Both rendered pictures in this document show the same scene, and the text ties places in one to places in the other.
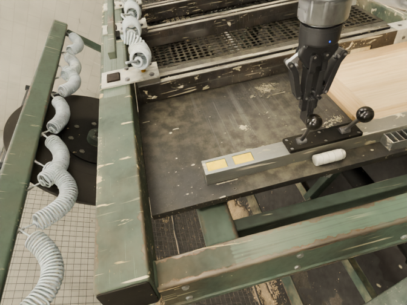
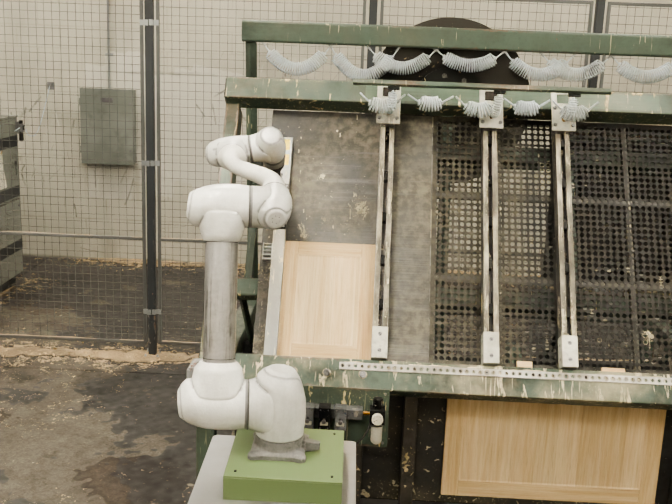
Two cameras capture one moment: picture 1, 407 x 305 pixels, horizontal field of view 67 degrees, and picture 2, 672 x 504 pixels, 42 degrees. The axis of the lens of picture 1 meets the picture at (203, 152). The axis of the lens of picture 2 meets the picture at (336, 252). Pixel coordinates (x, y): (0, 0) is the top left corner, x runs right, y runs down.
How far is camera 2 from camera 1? 3.42 m
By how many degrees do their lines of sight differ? 52
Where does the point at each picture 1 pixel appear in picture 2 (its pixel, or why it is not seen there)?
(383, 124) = (277, 245)
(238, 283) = not seen: hidden behind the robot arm
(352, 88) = (326, 259)
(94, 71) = not seen: outside the picture
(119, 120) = (335, 92)
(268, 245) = not seen: hidden behind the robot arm
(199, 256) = (233, 121)
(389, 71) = (336, 298)
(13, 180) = (372, 35)
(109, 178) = (285, 84)
